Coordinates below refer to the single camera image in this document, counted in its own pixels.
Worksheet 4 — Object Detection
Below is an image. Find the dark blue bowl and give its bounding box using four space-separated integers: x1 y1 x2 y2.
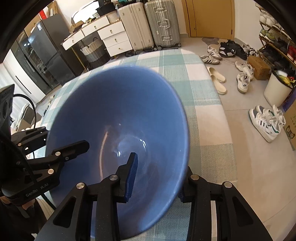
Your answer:
46 65 190 239

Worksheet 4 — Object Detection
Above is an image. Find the person left hand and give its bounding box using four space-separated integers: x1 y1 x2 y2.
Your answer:
0 196 35 210

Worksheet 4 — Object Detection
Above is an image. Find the teal checkered tablecloth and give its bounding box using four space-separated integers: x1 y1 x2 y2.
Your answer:
38 49 237 240

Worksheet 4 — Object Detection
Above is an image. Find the black refrigerator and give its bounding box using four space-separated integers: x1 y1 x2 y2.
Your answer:
29 14 83 85

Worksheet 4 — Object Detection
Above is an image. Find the white green sneakers pair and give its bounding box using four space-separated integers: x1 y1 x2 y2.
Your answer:
248 104 286 143

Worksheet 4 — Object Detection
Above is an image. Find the woven laundry basket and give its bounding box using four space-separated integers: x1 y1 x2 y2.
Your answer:
80 37 110 69

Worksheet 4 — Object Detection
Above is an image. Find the cardboard box on floor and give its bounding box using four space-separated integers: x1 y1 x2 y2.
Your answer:
284 102 296 151

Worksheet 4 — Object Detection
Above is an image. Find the glass door wardrobe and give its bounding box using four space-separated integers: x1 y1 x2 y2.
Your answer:
11 30 59 94

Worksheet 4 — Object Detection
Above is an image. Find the white drawer cabinet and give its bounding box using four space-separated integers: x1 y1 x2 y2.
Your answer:
97 21 132 57

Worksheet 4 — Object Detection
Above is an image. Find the white dressing desk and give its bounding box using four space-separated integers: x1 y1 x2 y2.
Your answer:
61 11 119 70

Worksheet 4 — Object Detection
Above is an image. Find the cream slippers pair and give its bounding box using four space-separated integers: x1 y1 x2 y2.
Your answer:
207 67 227 95

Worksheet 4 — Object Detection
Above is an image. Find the white trash bin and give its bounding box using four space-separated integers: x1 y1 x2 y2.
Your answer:
263 70 293 107

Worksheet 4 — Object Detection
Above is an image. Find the oval mirror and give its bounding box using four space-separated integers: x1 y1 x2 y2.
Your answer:
70 1 99 24

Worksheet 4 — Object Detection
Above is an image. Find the beige suitcase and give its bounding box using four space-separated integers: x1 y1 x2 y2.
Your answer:
118 2 154 51

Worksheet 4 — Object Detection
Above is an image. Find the silver suitcase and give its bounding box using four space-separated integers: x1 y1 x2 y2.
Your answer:
144 0 181 50

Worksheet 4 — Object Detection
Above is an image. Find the shoe rack with shoes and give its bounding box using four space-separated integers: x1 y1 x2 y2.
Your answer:
255 4 295 71

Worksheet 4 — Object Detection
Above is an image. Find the wooden door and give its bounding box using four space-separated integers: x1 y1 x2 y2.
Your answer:
182 0 235 40

